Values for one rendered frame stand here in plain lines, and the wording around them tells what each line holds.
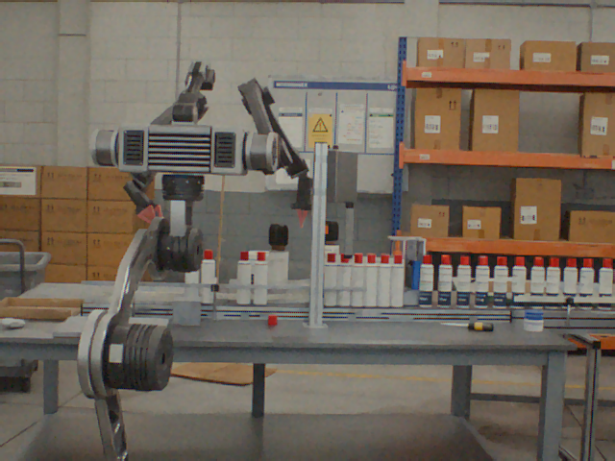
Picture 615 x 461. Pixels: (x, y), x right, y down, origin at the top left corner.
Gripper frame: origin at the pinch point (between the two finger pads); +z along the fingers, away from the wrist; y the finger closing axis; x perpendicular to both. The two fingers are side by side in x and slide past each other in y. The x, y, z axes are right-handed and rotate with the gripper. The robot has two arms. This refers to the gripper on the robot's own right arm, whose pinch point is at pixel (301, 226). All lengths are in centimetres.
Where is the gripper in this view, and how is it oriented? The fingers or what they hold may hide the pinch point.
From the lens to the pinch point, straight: 339.2
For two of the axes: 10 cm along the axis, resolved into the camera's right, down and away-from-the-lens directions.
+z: -0.9, 9.9, 0.8
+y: -10.0, -0.8, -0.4
